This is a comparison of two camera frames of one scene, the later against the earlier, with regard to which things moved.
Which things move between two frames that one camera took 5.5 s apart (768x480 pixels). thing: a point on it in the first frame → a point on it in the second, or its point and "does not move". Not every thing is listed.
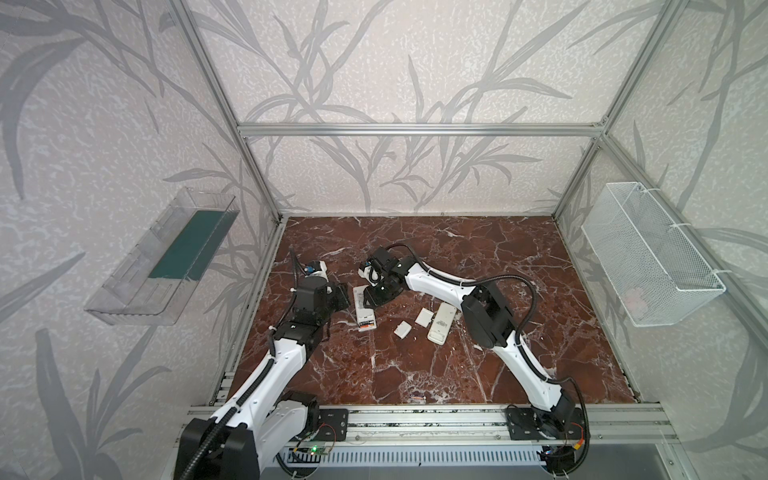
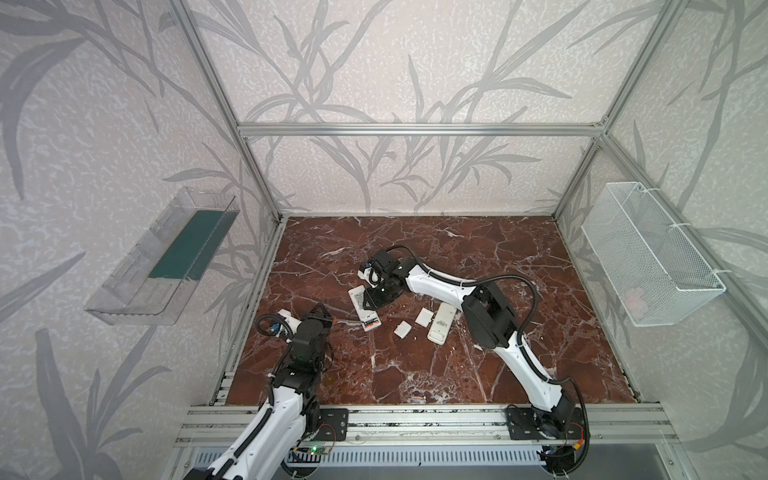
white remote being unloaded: x=442 y=323 does not move
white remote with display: x=365 y=317 does not move
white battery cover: x=424 y=317 does not move
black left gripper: x=335 y=298 → x=309 y=350
